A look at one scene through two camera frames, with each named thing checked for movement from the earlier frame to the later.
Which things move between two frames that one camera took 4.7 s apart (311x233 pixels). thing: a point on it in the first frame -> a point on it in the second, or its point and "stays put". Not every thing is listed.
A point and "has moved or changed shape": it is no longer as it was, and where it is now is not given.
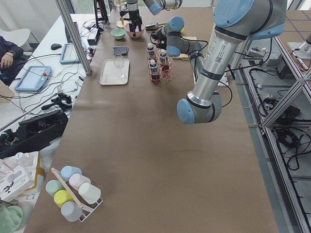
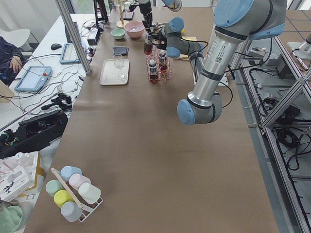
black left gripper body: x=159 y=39 stays put
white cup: x=89 y=192 stays put
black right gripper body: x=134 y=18 -> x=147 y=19
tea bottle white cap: x=150 y=53 has moved or changed shape
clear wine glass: x=119 y=63 stays put
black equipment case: x=32 y=135 stays put
